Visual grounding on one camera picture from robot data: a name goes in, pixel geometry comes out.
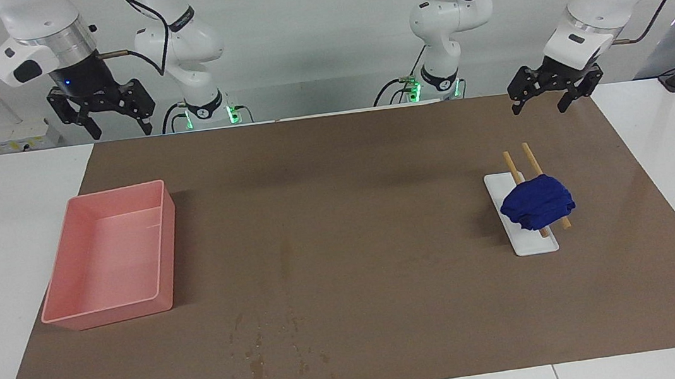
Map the white wall socket box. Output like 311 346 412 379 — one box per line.
0 116 63 154

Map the black right arm base cable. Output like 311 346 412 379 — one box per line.
160 102 188 134

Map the brown table mat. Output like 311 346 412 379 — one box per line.
0 73 675 379

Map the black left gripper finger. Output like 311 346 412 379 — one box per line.
554 63 608 114
505 66 549 116

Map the black arm base cable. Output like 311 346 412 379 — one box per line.
160 102 188 134
368 46 433 108

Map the wooden rack rod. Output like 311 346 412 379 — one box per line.
521 138 573 235
502 147 552 242

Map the blue towel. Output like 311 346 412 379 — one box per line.
497 171 578 235

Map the pink plastic bin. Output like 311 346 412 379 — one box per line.
27 178 189 335

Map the white towel rack base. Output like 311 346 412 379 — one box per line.
483 167 560 260

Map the black left arm base cable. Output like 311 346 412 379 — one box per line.
368 46 433 108

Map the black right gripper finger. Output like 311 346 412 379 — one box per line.
45 83 102 146
117 77 159 138

